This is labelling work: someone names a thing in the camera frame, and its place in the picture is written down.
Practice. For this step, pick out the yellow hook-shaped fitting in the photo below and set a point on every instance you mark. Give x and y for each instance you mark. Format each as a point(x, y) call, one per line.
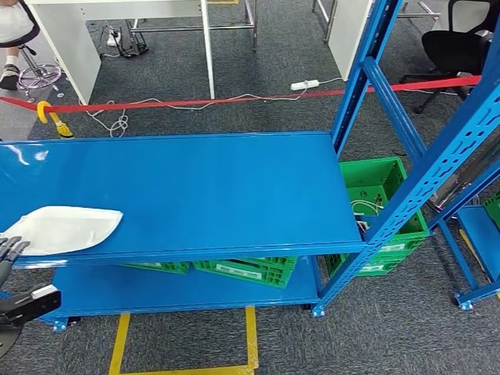
point(41, 111)

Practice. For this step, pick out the black round-base stand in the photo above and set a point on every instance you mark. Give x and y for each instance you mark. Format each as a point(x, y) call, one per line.
point(7, 339)

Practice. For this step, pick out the steel frame table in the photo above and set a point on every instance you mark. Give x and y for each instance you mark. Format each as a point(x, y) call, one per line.
point(420, 15)
point(254, 26)

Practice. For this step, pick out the white desk panel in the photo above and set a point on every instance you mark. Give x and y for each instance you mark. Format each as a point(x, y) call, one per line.
point(348, 36)

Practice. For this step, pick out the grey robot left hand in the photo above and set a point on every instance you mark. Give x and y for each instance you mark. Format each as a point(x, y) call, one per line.
point(10, 256)

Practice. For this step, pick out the red barrier tape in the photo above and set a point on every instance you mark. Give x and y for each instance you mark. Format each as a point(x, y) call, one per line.
point(430, 84)

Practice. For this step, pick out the black office chair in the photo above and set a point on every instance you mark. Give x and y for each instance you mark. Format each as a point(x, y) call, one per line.
point(453, 52)

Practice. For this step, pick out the person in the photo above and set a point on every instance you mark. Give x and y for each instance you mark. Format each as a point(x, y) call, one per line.
point(15, 23)

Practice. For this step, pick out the blue metal shelf rack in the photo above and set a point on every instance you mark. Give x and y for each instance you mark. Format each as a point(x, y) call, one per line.
point(195, 191)
point(476, 238)

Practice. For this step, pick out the open green plastic crate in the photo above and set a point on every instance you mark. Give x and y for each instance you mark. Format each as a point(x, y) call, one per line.
point(367, 173)

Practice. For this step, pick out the yellow floor tape line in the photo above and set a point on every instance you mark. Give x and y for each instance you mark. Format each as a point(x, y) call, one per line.
point(467, 240)

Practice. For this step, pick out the yellow floor tape square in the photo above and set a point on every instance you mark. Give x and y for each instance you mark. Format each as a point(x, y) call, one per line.
point(252, 336)

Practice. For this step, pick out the white curved plastic part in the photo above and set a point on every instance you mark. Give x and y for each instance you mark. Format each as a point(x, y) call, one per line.
point(66, 230)

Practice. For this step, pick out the white desk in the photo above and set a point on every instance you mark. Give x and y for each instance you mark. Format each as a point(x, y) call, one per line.
point(70, 52)

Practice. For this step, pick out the chrome barrier stanchion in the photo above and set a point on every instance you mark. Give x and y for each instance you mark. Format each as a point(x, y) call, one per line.
point(449, 192)

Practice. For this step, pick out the white power strip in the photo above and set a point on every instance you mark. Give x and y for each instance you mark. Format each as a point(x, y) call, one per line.
point(112, 38)
point(305, 85)

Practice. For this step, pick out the black stool chrome base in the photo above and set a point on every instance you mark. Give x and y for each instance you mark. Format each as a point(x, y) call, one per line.
point(19, 41)

